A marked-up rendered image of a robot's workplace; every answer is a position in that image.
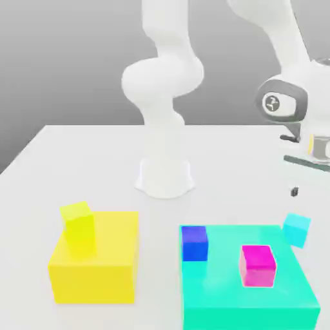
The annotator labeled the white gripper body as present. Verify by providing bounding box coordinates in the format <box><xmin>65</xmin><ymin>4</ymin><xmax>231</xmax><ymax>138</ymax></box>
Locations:
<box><xmin>282</xmin><ymin>153</ymin><xmax>330</xmax><ymax>182</ymax></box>

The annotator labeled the small cyan cube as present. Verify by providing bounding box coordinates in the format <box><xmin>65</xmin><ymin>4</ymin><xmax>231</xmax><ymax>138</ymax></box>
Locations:
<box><xmin>281</xmin><ymin>212</ymin><xmax>312</xmax><ymax>250</ymax></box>

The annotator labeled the small magenta cube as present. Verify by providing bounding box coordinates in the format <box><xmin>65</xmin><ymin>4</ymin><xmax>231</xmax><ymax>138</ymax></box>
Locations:
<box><xmin>238</xmin><ymin>244</ymin><xmax>277</xmax><ymax>289</ymax></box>

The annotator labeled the small blue cube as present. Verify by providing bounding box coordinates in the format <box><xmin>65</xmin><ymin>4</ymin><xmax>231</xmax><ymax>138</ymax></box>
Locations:
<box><xmin>180</xmin><ymin>226</ymin><xmax>209</xmax><ymax>262</ymax></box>

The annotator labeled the small yellow cube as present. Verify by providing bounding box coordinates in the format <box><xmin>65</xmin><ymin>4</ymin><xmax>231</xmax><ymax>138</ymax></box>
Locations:
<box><xmin>59</xmin><ymin>200</ymin><xmax>98</xmax><ymax>259</ymax></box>

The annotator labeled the large teal box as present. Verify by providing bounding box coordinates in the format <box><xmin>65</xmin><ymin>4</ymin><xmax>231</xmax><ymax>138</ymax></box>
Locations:
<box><xmin>179</xmin><ymin>224</ymin><xmax>322</xmax><ymax>330</ymax></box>

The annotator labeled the large yellow box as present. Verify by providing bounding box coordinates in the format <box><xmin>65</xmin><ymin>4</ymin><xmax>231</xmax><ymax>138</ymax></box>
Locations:
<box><xmin>47</xmin><ymin>210</ymin><xmax>141</xmax><ymax>306</ymax></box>

